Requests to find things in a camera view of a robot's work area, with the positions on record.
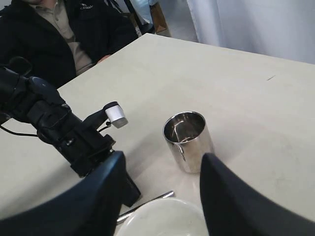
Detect grey ceramic bowl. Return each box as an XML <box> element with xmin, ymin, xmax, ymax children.
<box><xmin>115</xmin><ymin>198</ymin><xmax>209</xmax><ymax>236</ymax></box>

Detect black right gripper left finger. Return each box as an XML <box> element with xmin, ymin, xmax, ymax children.
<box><xmin>0</xmin><ymin>151</ymin><xmax>126</xmax><ymax>236</ymax></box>

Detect metal cutlery handle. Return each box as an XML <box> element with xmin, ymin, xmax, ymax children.
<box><xmin>117</xmin><ymin>190</ymin><xmax>176</xmax><ymax>223</ymax></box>

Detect white curtain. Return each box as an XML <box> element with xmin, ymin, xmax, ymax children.
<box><xmin>187</xmin><ymin>0</ymin><xmax>315</xmax><ymax>64</ymax></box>

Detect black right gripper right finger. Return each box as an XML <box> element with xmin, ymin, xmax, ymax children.
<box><xmin>200</xmin><ymin>153</ymin><xmax>315</xmax><ymax>236</ymax></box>

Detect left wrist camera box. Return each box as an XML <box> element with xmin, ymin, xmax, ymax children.
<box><xmin>103</xmin><ymin>101</ymin><xmax>128</xmax><ymax>129</ymax></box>

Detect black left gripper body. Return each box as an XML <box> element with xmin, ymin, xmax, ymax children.
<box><xmin>36</xmin><ymin>108</ymin><xmax>142</xmax><ymax>207</ymax></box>

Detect seated person torso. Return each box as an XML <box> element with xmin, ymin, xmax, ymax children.
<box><xmin>0</xmin><ymin>0</ymin><xmax>138</xmax><ymax>88</ymax></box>

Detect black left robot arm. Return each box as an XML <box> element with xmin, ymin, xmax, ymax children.
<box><xmin>0</xmin><ymin>66</ymin><xmax>128</xmax><ymax>177</ymax></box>

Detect person hand at table edge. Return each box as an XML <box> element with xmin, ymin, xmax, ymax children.
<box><xmin>97</xmin><ymin>54</ymin><xmax>111</xmax><ymax>64</ymax></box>

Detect stainless steel cup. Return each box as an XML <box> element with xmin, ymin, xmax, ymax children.
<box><xmin>163</xmin><ymin>111</ymin><xmax>215</xmax><ymax>174</ymax></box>

